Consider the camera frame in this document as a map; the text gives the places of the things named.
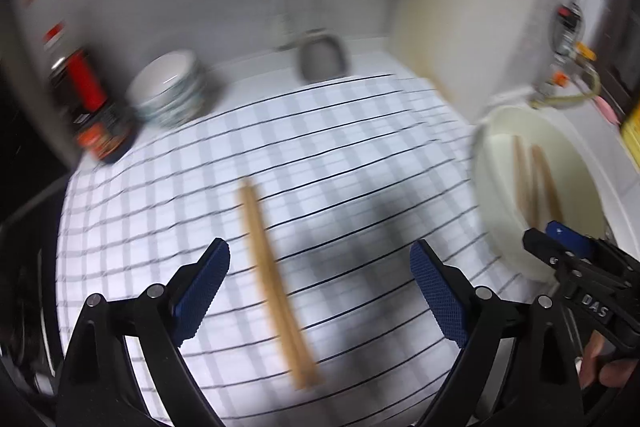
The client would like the metal spatula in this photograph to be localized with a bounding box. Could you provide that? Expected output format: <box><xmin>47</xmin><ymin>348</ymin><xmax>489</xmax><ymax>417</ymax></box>
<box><xmin>277</xmin><ymin>28</ymin><xmax>349</xmax><ymax>83</ymax></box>

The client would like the dark soy sauce bottle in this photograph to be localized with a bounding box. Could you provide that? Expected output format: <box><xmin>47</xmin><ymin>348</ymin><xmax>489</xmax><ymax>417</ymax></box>
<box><xmin>43</xmin><ymin>22</ymin><xmax>139</xmax><ymax>165</ymax></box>

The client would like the gas valve with hose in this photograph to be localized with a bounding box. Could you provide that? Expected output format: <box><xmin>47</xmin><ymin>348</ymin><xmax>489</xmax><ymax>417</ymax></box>
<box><xmin>528</xmin><ymin>3</ymin><xmax>601</xmax><ymax>109</ymax></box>

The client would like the bottom patterned ceramic bowl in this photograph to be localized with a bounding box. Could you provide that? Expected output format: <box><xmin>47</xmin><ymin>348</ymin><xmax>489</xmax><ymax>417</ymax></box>
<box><xmin>134</xmin><ymin>77</ymin><xmax>206</xmax><ymax>128</ymax></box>

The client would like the yellow sponge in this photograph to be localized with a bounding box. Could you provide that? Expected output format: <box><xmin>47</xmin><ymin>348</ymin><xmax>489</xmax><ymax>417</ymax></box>
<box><xmin>620</xmin><ymin>102</ymin><xmax>640</xmax><ymax>168</ymax></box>

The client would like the cream round container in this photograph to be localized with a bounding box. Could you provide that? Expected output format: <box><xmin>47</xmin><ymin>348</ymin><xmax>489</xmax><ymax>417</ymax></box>
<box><xmin>472</xmin><ymin>106</ymin><xmax>606</xmax><ymax>283</ymax></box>

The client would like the patterned ceramic bowl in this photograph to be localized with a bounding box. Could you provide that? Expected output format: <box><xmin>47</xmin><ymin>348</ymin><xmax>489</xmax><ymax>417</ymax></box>
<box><xmin>126</xmin><ymin>49</ymin><xmax>198</xmax><ymax>106</ymax></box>
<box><xmin>134</xmin><ymin>77</ymin><xmax>206</xmax><ymax>128</ymax></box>

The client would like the pink object on counter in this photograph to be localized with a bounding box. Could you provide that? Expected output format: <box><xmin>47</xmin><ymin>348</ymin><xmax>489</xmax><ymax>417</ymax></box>
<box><xmin>593</xmin><ymin>96</ymin><xmax>620</xmax><ymax>126</ymax></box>

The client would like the white black checkered cloth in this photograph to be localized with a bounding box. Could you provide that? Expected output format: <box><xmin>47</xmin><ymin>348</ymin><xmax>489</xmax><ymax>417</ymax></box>
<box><xmin>56</xmin><ymin>74</ymin><xmax>538</xmax><ymax>426</ymax></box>

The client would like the right hand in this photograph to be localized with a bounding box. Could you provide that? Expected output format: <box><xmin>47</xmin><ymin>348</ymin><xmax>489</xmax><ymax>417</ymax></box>
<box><xmin>578</xmin><ymin>331</ymin><xmax>638</xmax><ymax>389</ymax></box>

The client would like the top patterned ceramic bowl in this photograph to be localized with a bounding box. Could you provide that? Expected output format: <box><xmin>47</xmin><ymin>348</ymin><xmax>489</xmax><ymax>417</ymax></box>
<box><xmin>126</xmin><ymin>49</ymin><xmax>198</xmax><ymax>106</ymax></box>

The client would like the cream cutting board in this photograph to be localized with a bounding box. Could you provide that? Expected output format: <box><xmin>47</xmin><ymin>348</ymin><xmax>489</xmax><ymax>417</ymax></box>
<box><xmin>389</xmin><ymin>0</ymin><xmax>557</xmax><ymax>113</ymax></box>

